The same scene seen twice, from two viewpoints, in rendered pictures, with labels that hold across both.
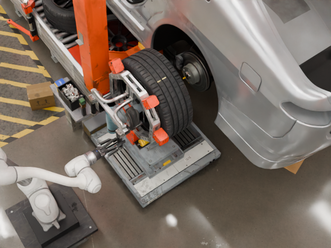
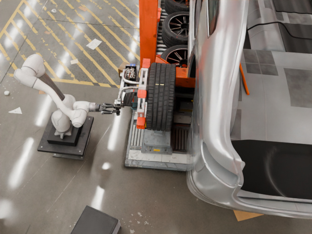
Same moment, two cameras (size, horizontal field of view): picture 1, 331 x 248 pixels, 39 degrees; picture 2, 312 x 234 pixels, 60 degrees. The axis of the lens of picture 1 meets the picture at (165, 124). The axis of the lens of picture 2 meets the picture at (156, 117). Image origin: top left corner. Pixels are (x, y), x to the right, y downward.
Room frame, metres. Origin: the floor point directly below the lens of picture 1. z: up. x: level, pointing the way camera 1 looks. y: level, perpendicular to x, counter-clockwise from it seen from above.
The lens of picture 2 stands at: (0.81, -0.97, 2.94)
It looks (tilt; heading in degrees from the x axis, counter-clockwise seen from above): 57 degrees down; 44
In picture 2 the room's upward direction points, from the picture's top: 3 degrees clockwise
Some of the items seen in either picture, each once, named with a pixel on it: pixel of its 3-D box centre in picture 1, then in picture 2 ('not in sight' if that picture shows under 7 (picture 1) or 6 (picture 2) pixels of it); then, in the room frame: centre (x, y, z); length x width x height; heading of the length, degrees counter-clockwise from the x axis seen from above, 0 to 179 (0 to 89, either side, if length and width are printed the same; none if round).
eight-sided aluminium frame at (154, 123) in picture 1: (133, 106); (143, 95); (1.90, 0.24, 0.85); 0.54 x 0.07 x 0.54; 42
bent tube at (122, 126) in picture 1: (127, 109); (129, 91); (1.74, 0.26, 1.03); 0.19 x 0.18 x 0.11; 132
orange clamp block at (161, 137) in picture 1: (160, 137); (140, 123); (1.67, 0.02, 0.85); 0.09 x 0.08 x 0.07; 42
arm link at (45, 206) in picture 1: (44, 205); (60, 119); (1.20, 0.77, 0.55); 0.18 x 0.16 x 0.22; 37
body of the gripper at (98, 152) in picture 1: (99, 152); (100, 107); (1.51, 0.42, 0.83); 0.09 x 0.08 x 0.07; 132
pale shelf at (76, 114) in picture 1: (71, 99); (131, 78); (2.18, 0.79, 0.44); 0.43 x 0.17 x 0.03; 42
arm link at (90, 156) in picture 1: (90, 158); (93, 107); (1.46, 0.47, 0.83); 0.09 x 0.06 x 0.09; 42
